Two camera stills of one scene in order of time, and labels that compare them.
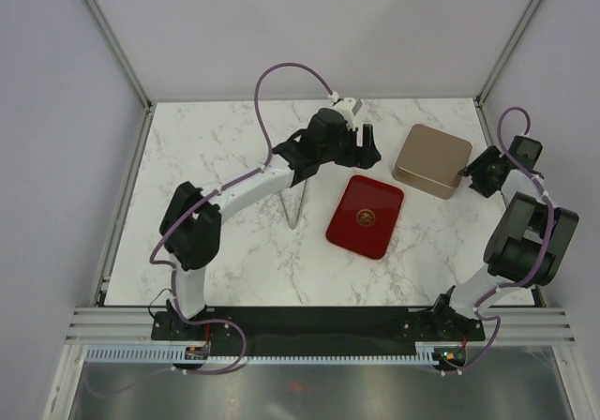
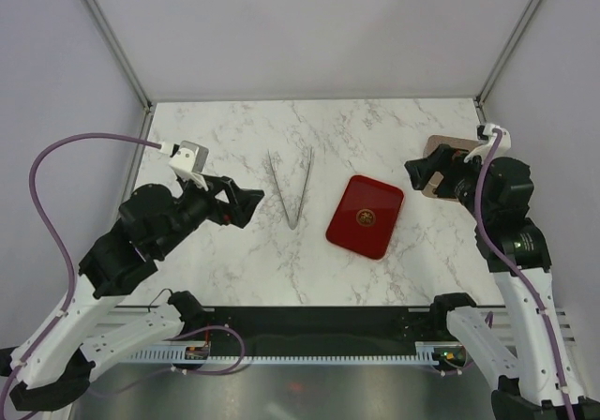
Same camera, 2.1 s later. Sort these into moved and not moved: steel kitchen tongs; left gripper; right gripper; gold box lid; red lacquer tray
Moved: gold box lid; left gripper; right gripper
Not moved: red lacquer tray; steel kitchen tongs
